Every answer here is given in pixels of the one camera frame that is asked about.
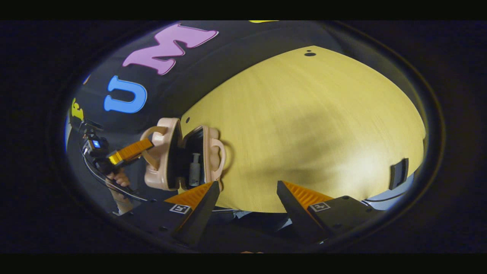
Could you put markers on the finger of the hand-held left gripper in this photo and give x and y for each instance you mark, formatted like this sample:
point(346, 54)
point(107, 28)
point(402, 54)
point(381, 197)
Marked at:
point(131, 151)

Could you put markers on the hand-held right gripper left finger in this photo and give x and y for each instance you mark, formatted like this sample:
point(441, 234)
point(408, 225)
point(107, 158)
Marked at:
point(198, 217)

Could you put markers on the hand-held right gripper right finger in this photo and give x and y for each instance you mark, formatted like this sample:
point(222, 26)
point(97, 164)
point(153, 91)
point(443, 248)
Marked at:
point(296, 213)

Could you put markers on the white pump bottle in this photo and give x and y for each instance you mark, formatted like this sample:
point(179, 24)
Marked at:
point(194, 173)

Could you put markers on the black backdrop cloth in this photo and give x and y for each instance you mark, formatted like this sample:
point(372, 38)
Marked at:
point(198, 76)

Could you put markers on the black table bracket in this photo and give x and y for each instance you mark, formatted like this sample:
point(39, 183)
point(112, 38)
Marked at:
point(398, 175)

